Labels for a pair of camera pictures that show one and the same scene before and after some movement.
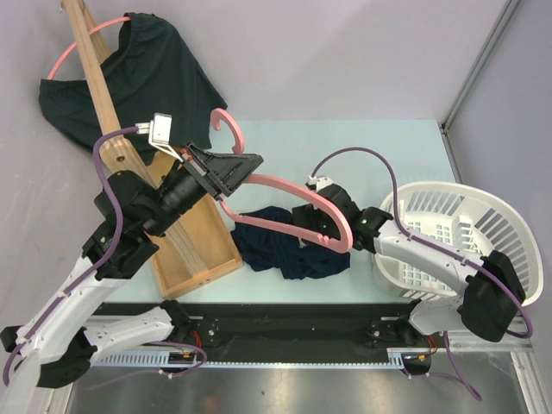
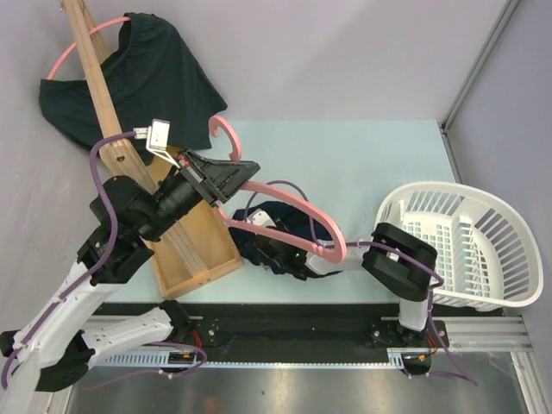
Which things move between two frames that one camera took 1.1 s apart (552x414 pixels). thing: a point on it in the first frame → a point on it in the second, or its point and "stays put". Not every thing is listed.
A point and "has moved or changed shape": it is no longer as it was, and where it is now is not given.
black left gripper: (224, 175) stays put
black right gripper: (307, 215) → (264, 259)
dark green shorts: (152, 70) stays put
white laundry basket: (467, 216) stays put
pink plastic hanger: (346, 243) has moved or changed shape
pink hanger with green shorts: (72, 46) stays put
